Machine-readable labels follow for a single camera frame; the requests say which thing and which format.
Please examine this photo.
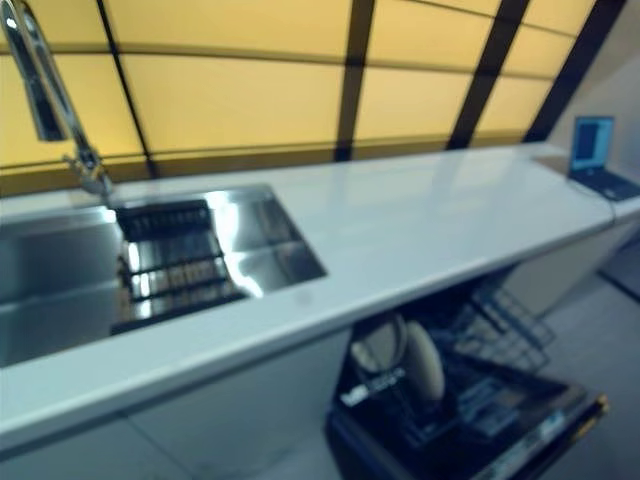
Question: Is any wire upper dishwasher rack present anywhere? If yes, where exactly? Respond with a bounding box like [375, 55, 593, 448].
[449, 277, 558, 374]

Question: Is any chrome kitchen faucet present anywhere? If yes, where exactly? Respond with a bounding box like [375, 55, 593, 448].
[0, 0, 115, 200]

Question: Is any black dish drying rack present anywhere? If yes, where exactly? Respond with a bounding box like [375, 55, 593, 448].
[109, 198, 250, 336]

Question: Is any stainless steel sink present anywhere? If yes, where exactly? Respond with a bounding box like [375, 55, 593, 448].
[0, 183, 329, 369]

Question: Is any dark lower dishwasher rack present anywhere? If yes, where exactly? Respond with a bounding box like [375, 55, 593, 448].
[344, 312, 506, 447]

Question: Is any open laptop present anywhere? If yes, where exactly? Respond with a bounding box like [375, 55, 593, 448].
[568, 115, 640, 203]

